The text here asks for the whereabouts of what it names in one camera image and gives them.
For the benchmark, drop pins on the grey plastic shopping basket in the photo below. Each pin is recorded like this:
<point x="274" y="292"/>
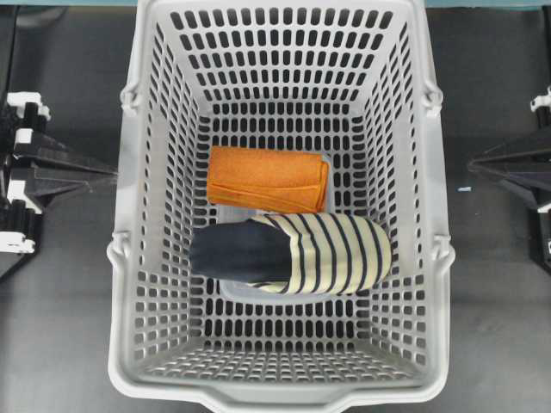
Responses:
<point x="352" y="80"/>

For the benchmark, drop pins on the striped cream navy slipper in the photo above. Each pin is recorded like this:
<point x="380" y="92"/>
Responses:
<point x="296" y="253"/>

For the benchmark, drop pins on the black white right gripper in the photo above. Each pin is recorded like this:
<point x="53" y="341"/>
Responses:
<point x="533" y="186"/>

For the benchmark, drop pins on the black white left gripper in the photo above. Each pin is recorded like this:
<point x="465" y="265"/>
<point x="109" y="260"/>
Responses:
<point x="27" y="190"/>

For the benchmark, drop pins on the folded orange cloth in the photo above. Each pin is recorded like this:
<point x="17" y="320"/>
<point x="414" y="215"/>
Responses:
<point x="274" y="181"/>

